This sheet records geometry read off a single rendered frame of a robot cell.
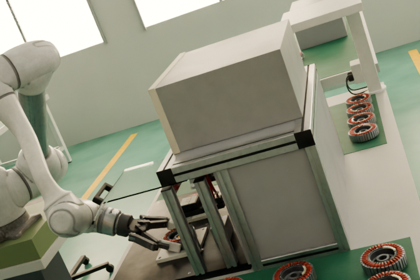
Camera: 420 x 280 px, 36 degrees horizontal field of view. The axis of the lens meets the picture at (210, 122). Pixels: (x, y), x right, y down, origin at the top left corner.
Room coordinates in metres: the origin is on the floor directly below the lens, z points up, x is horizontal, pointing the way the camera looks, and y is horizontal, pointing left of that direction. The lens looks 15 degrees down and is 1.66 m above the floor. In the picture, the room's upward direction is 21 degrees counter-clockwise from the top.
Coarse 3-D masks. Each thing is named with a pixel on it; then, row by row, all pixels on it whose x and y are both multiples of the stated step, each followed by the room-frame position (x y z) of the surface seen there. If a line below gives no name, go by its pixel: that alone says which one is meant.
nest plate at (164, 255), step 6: (204, 228) 1.97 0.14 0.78; (198, 234) 1.94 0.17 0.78; (204, 234) 1.92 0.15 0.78; (198, 240) 1.90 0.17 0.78; (162, 252) 1.90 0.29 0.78; (168, 252) 1.89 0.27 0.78; (174, 252) 1.87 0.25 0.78; (180, 252) 1.86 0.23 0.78; (156, 258) 1.88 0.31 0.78; (162, 258) 1.87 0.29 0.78; (168, 258) 1.86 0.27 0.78; (174, 258) 1.85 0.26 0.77
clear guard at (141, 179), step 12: (132, 168) 1.96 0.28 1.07; (144, 168) 1.92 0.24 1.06; (156, 168) 1.87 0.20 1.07; (120, 180) 1.89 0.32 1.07; (132, 180) 1.85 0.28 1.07; (144, 180) 1.81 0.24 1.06; (156, 180) 1.77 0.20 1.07; (108, 192) 1.82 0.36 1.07; (120, 192) 1.78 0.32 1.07; (132, 192) 1.74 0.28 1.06; (96, 216) 1.76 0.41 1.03
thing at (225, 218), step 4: (224, 216) 1.90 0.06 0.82; (228, 216) 1.91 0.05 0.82; (224, 220) 1.88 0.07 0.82; (228, 220) 1.89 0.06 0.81; (224, 224) 1.85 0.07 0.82; (228, 224) 1.88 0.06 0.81; (228, 228) 1.86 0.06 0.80; (232, 228) 1.90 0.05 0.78; (212, 232) 1.85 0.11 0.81; (228, 232) 1.85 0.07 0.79; (212, 236) 1.85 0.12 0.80
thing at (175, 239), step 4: (168, 232) 1.95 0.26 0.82; (172, 232) 1.95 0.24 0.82; (176, 232) 1.95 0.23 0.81; (164, 236) 1.93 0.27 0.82; (168, 236) 1.93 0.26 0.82; (172, 236) 1.94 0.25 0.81; (176, 236) 1.93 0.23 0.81; (168, 240) 1.90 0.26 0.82; (172, 240) 1.88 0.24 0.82; (176, 240) 1.87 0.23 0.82; (180, 240) 1.87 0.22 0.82
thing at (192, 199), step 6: (186, 198) 1.92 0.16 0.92; (192, 198) 1.90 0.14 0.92; (198, 198) 1.90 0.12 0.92; (222, 198) 1.87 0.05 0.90; (186, 204) 1.87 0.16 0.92; (192, 204) 1.86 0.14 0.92; (198, 204) 1.88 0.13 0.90; (216, 204) 1.84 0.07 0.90; (222, 204) 1.84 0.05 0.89; (186, 210) 1.87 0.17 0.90; (192, 210) 1.87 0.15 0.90; (198, 210) 1.86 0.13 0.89; (186, 216) 1.87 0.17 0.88
